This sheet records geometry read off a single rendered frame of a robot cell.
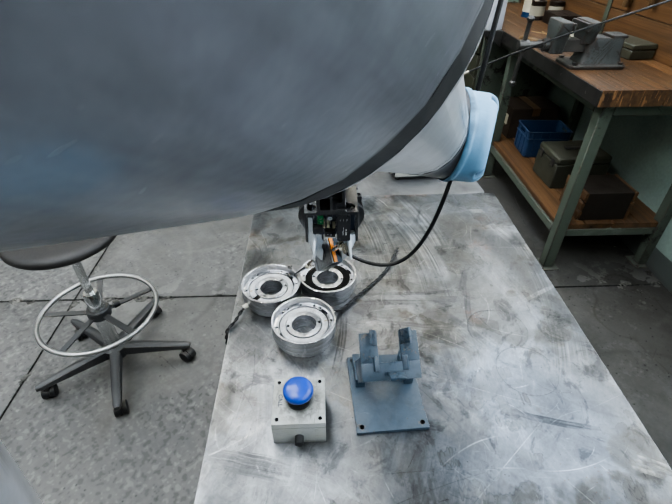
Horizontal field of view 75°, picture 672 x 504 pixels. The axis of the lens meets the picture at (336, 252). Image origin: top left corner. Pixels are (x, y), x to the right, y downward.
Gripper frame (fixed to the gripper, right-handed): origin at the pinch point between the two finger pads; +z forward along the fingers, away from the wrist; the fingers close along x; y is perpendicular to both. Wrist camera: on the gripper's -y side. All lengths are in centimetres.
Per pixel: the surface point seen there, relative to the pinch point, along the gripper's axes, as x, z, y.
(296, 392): -5.0, 2.5, 23.3
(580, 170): 104, 56, -99
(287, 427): -6.3, 5.7, 26.4
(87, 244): -70, 36, -41
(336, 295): 0.6, 9.8, 1.6
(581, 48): 103, 19, -131
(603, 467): 34.0, 9.5, 31.1
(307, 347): -4.2, 8.2, 13.0
